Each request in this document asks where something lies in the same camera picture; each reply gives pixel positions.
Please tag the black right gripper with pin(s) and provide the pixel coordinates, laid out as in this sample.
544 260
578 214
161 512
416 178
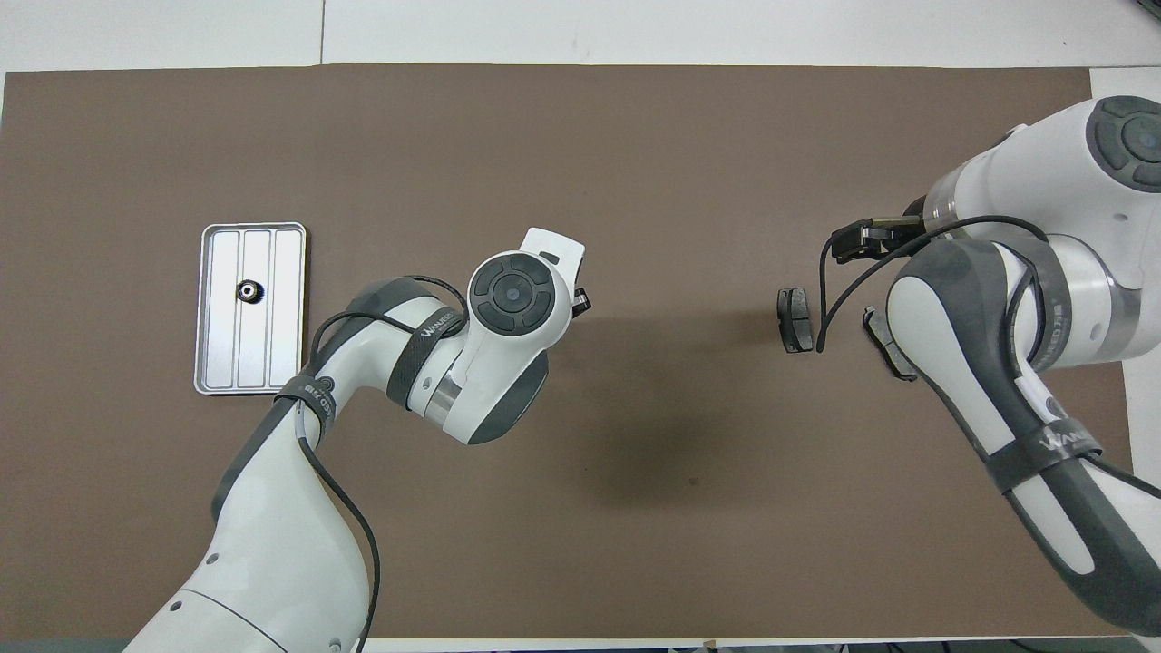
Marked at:
862 243

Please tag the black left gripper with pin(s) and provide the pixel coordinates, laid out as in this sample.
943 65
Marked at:
580 301

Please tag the small black bearing gear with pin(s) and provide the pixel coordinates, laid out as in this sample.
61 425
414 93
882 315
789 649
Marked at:
247 291

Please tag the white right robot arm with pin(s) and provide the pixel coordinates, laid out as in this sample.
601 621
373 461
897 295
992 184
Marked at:
1116 508

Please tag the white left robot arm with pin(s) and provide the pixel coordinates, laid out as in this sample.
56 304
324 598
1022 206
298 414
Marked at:
272 562

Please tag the silver metal tray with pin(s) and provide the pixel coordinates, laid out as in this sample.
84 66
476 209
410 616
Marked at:
218 308

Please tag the curved dark brake pad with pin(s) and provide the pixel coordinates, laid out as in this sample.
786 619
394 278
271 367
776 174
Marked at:
880 340

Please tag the rectangular dark brake pad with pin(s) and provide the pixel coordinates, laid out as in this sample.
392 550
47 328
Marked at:
795 322

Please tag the brown table mat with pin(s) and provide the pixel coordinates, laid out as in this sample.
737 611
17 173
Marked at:
635 136

